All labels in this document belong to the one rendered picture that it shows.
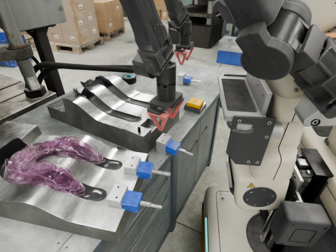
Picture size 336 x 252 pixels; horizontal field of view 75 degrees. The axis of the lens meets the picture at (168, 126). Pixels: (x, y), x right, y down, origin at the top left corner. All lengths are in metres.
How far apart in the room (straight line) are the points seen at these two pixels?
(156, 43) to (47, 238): 0.53
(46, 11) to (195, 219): 1.50
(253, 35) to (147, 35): 0.24
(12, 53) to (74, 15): 3.38
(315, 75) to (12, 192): 0.68
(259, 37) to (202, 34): 4.37
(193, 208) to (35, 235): 1.12
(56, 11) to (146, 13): 1.07
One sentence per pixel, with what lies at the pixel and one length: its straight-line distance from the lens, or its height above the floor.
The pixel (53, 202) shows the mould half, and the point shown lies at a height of 0.88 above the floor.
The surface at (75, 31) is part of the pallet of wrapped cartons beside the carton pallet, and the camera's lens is 4.62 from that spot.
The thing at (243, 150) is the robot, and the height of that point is 0.94.
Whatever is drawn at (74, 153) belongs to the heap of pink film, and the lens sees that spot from 0.69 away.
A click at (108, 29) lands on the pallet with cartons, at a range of 5.43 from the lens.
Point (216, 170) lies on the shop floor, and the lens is 1.85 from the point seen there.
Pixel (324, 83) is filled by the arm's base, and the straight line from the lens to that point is 0.41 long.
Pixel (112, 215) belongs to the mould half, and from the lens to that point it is 0.58.
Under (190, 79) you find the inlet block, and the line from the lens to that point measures 1.22.
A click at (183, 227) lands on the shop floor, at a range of 1.53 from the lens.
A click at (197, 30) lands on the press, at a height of 0.33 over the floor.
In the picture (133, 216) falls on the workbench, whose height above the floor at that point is 0.59.
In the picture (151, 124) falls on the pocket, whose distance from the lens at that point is 0.80.
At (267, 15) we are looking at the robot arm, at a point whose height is 1.28.
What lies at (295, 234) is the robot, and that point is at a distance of 0.83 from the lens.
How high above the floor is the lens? 1.33
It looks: 36 degrees down
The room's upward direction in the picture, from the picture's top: straight up
